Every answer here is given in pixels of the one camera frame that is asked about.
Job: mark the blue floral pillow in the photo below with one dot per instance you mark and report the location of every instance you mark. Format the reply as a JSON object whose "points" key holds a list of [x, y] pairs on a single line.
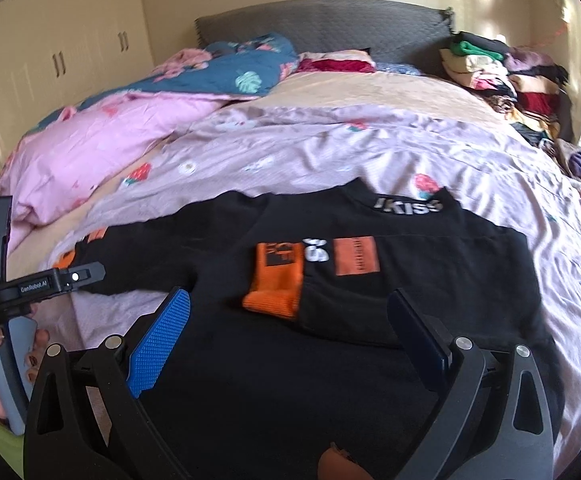
{"points": [[205, 72]]}

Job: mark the red cloth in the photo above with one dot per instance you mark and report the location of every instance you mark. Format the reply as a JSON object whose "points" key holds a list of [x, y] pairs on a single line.
{"points": [[335, 66]]}

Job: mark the cream wardrobe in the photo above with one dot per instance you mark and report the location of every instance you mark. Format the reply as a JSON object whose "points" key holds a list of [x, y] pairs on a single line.
{"points": [[50, 60]]}

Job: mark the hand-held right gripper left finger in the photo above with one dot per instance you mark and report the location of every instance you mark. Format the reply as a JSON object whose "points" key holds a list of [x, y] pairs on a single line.
{"points": [[163, 345]]}

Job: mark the beige bed sheet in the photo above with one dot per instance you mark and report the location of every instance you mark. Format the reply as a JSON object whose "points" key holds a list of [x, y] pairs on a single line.
{"points": [[360, 91]]}

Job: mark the person's right hand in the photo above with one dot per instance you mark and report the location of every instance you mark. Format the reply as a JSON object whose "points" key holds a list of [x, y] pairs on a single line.
{"points": [[343, 465]]}

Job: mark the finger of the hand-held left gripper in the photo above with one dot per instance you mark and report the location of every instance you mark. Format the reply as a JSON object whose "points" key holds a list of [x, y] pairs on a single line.
{"points": [[83, 276]]}

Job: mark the pile of folded clothes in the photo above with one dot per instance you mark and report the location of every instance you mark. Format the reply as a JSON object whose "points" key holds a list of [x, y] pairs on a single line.
{"points": [[510, 75]]}

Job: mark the black sweater with orange patches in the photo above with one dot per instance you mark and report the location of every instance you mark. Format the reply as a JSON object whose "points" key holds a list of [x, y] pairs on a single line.
{"points": [[270, 360]]}

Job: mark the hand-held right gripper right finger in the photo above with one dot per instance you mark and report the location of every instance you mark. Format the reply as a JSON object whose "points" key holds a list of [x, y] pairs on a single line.
{"points": [[420, 345]]}

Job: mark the grey quilted headboard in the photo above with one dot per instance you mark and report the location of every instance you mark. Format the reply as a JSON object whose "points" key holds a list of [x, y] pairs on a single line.
{"points": [[330, 25]]}

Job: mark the pink quilt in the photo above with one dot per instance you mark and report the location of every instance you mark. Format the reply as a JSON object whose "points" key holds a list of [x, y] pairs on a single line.
{"points": [[100, 145]]}

